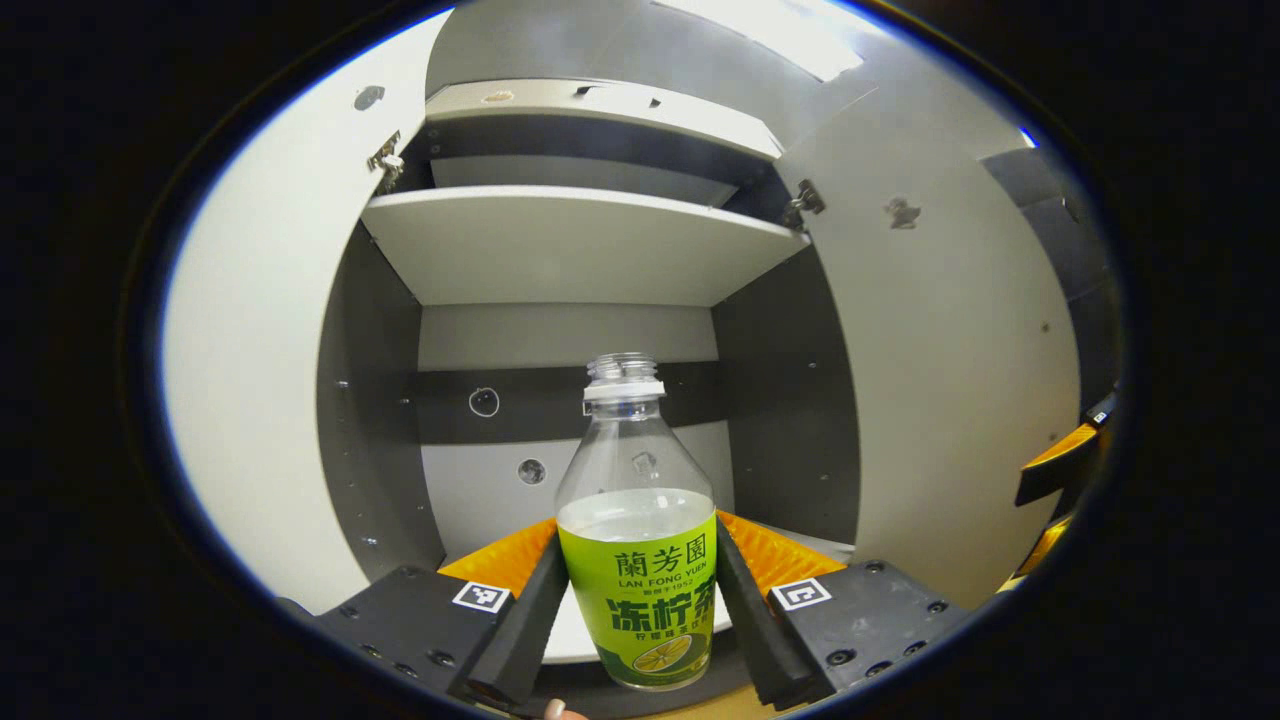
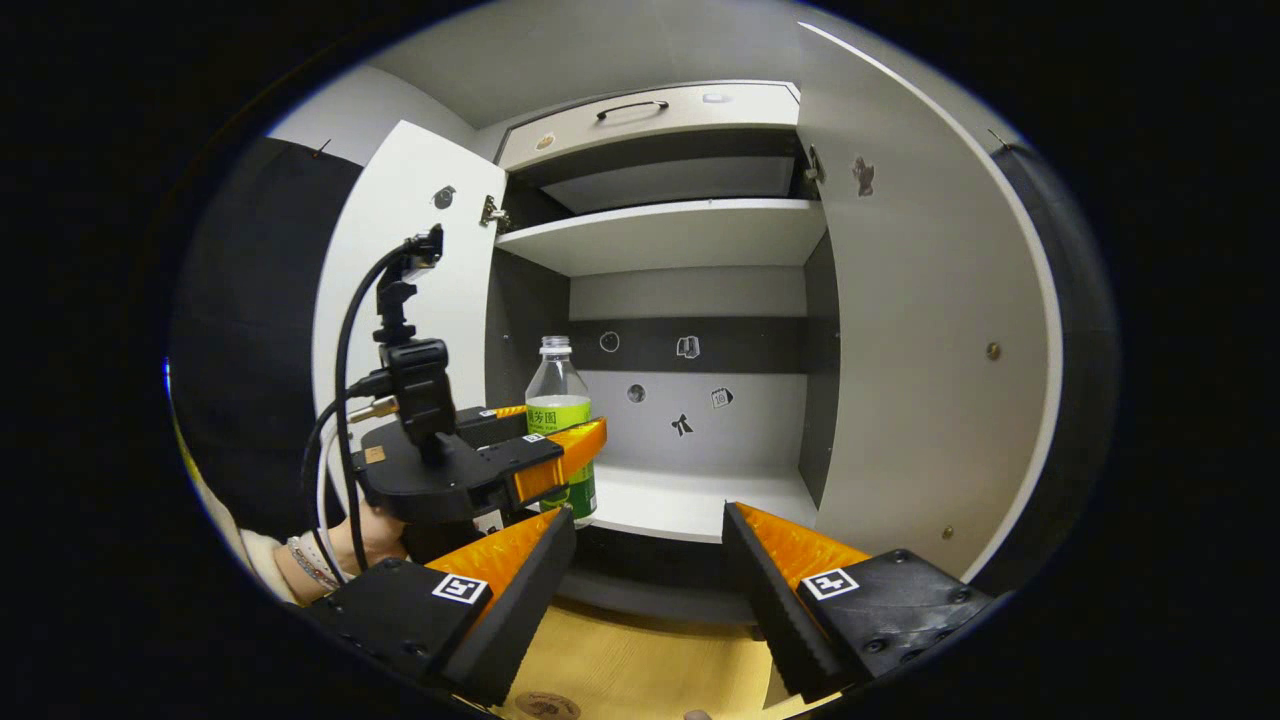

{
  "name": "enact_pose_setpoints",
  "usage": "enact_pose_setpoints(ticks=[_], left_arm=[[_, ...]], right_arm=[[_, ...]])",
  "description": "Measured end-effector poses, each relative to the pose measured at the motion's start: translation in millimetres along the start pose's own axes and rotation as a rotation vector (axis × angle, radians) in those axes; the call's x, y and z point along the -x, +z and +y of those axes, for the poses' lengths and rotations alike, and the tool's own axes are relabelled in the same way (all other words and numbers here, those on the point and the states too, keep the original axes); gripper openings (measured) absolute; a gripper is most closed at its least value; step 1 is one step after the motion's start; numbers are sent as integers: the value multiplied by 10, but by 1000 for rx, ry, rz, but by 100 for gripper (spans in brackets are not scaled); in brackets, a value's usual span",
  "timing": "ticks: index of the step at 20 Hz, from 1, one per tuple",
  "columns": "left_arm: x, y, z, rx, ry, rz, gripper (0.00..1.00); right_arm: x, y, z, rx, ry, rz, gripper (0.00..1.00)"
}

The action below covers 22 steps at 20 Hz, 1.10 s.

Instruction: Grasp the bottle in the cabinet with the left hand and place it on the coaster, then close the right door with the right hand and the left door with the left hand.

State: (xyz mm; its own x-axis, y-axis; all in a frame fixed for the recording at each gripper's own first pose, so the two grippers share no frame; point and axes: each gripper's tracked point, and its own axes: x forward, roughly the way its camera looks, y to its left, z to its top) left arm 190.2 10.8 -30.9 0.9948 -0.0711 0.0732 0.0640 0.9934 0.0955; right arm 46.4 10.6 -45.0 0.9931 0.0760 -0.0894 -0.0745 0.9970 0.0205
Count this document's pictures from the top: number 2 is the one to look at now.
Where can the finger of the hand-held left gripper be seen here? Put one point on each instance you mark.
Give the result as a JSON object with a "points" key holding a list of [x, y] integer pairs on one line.
{"points": [[490, 425], [560, 462]]}

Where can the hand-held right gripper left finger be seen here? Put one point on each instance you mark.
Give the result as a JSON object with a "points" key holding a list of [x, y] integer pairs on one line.
{"points": [[520, 600]]}

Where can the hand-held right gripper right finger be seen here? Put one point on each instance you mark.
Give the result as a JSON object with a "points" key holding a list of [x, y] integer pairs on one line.
{"points": [[775, 600]]}

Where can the green label plastic bottle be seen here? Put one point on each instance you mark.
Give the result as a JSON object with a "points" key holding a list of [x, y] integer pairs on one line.
{"points": [[558, 385]]}

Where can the round wooden coaster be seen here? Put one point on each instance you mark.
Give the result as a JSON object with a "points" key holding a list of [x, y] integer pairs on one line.
{"points": [[548, 706]]}

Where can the white cabinet door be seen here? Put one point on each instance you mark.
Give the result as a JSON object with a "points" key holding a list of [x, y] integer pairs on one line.
{"points": [[920, 350], [400, 200]]}

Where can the white and grey cabinet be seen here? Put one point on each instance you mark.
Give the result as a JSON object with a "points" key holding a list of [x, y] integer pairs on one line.
{"points": [[515, 330]]}

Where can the metal door hinge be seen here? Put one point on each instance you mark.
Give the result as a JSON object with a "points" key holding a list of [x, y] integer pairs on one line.
{"points": [[812, 165], [492, 212]]}

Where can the white cabinet shelf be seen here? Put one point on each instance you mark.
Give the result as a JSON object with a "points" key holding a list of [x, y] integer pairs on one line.
{"points": [[660, 238]]}

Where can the beige cabinet drawer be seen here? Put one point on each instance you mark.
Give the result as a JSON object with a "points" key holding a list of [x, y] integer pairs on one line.
{"points": [[650, 135]]}

